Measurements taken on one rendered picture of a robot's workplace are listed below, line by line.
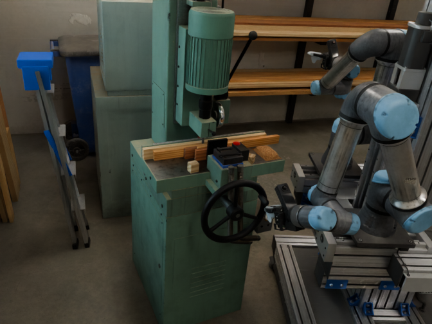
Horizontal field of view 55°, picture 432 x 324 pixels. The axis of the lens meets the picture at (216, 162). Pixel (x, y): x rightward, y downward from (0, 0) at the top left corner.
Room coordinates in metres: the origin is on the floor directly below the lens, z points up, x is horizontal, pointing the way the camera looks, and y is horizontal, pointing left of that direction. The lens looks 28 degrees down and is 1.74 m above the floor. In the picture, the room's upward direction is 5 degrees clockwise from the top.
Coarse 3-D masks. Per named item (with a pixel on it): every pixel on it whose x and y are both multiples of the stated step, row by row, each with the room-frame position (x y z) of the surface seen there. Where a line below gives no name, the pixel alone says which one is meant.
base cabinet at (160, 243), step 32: (160, 224) 1.43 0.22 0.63; (192, 224) 1.43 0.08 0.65; (224, 224) 1.51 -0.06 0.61; (160, 256) 1.43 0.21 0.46; (192, 256) 1.44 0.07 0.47; (224, 256) 1.51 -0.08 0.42; (160, 288) 1.42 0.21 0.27; (192, 288) 1.44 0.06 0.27; (224, 288) 1.52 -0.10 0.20; (160, 320) 1.42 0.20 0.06; (192, 320) 1.45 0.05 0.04
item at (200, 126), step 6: (192, 114) 1.66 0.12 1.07; (198, 114) 1.65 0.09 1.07; (192, 120) 1.65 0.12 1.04; (198, 120) 1.60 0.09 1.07; (204, 120) 1.60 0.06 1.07; (210, 120) 1.60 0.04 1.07; (192, 126) 1.65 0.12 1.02; (198, 126) 1.59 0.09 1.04; (204, 126) 1.57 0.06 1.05; (210, 126) 1.59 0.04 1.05; (198, 132) 1.59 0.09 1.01; (204, 132) 1.57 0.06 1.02; (210, 132) 1.59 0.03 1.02
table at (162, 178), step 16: (144, 160) 1.51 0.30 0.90; (160, 160) 1.52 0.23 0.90; (176, 160) 1.54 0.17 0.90; (192, 160) 1.55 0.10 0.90; (256, 160) 1.60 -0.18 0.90; (272, 160) 1.62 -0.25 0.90; (160, 176) 1.39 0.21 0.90; (176, 176) 1.40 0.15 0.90; (192, 176) 1.43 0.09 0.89; (208, 176) 1.46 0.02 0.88; (160, 192) 1.37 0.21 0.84
